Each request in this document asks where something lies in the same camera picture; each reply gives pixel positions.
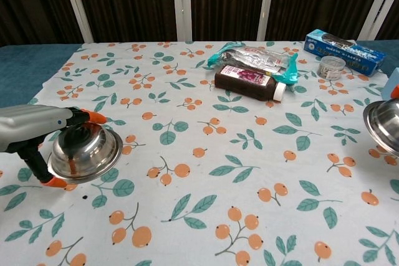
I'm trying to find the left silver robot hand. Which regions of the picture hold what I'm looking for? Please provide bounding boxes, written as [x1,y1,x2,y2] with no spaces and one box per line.
[0,105,108,188]

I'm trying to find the metal bowl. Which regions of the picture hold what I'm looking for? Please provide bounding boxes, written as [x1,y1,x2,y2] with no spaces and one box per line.
[47,121,123,185]
[363,97,399,156]

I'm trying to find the floral tablecloth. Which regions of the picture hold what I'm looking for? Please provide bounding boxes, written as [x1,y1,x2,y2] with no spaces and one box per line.
[0,40,399,266]

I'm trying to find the light blue foam cube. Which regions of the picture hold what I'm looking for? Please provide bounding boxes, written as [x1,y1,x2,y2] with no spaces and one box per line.
[382,67,399,102]

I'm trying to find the small clear round jar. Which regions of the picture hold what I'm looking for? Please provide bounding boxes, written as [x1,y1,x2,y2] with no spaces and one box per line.
[317,55,347,80]

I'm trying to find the blue cookie box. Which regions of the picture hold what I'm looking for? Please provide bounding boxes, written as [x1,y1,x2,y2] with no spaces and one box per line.
[304,28,387,77]

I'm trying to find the dark juice bottle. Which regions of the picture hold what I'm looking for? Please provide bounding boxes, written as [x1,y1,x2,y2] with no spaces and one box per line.
[214,64,287,102]

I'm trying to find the teal silver snack packet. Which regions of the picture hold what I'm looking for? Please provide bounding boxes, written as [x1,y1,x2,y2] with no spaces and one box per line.
[207,41,299,86]

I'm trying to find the dark pleated partition screen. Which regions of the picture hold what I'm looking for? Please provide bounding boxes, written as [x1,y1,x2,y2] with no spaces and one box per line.
[0,0,399,47]

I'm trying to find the white partition frame post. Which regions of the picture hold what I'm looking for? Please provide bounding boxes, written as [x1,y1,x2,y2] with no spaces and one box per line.
[257,0,278,42]
[171,0,193,42]
[358,0,394,41]
[58,0,94,43]

